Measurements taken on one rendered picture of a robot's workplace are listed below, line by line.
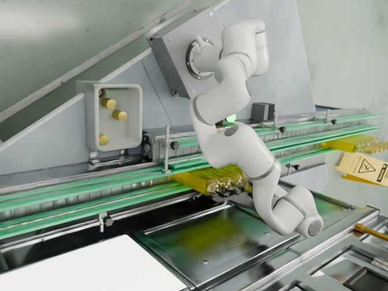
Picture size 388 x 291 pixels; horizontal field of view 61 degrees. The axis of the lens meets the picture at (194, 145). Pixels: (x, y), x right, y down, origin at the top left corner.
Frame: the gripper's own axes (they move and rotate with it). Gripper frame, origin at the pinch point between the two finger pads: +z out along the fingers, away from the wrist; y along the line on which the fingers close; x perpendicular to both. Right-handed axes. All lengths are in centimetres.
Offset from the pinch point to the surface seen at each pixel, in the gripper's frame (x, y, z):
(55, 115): 62, 23, 27
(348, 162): -272, -67, 180
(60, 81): 56, 29, 85
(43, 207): 67, -2, 11
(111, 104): 45, 27, 24
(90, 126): 51, 19, 25
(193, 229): 21.9, -12.5, 2.3
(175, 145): 27.1, 15.4, 8.8
